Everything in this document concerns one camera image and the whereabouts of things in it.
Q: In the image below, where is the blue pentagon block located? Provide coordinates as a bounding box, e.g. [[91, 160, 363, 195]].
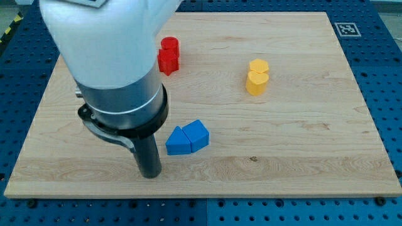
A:
[[182, 119, 210, 153]]

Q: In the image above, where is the fiducial marker tag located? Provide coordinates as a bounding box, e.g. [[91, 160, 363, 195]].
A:
[[335, 22, 361, 37]]

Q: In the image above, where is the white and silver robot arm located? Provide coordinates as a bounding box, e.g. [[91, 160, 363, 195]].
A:
[[39, 0, 180, 148]]

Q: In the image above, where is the black screw bolt right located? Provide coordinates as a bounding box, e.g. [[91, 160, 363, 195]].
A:
[[374, 196, 387, 207]]

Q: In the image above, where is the yellow hexagon block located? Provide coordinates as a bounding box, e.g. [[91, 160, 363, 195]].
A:
[[249, 58, 269, 73]]

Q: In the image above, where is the black screw bolt left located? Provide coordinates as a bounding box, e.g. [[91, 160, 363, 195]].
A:
[[26, 199, 38, 208]]

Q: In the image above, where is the red cylinder block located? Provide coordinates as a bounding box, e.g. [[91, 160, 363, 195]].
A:
[[160, 36, 180, 57]]

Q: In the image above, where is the blue triangle block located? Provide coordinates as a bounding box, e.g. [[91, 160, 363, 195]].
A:
[[165, 126, 191, 155]]

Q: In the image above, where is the wooden board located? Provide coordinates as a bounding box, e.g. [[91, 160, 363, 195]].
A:
[[4, 12, 401, 199]]

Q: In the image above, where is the yellow heart block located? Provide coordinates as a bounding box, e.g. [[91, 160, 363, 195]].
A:
[[246, 71, 269, 96]]

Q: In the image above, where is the black screw bolt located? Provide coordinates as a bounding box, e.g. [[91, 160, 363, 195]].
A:
[[26, 199, 38, 208], [374, 196, 387, 207]]

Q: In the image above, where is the red star block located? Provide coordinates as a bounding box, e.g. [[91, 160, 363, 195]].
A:
[[157, 49, 179, 76]]

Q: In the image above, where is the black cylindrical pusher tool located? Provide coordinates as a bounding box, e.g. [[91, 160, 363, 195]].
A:
[[133, 135, 161, 179]]

